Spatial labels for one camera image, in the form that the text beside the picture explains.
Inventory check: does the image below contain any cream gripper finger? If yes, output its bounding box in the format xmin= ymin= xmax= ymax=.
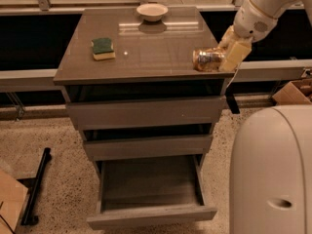
xmin=218 ymin=26 xmax=236 ymax=49
xmin=218 ymin=39 xmax=252 ymax=72

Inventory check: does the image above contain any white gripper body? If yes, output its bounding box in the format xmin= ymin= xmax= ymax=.
xmin=233 ymin=0 xmax=278 ymax=42

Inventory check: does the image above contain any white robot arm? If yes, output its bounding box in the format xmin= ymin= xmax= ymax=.
xmin=219 ymin=0 xmax=312 ymax=234

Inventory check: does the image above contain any top drawer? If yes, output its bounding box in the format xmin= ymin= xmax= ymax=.
xmin=67 ymin=79 xmax=224 ymax=130

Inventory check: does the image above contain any grey drawer cabinet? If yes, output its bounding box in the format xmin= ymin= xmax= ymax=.
xmin=53 ymin=6 xmax=236 ymax=231

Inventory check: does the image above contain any middle drawer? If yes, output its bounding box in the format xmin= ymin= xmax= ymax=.
xmin=84 ymin=123 xmax=213 ymax=161

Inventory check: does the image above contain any open bottom drawer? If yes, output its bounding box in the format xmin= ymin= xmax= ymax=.
xmin=87 ymin=155 xmax=216 ymax=230

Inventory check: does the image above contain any cardboard box right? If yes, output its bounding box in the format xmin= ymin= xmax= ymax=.
xmin=273 ymin=79 xmax=312 ymax=105

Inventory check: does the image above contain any white bowl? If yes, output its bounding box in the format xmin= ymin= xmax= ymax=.
xmin=136 ymin=3 xmax=169 ymax=22

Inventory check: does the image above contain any green yellow sponge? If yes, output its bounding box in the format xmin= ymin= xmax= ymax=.
xmin=92 ymin=38 xmax=115 ymax=60

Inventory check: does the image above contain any black metal bar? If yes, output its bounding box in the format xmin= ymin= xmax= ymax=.
xmin=21 ymin=147 xmax=52 ymax=226

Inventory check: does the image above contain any white cable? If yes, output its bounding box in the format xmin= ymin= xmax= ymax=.
xmin=225 ymin=69 xmax=240 ymax=90

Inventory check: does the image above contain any black cabinet bracket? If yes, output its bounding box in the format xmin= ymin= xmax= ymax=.
xmin=226 ymin=95 xmax=240 ymax=114

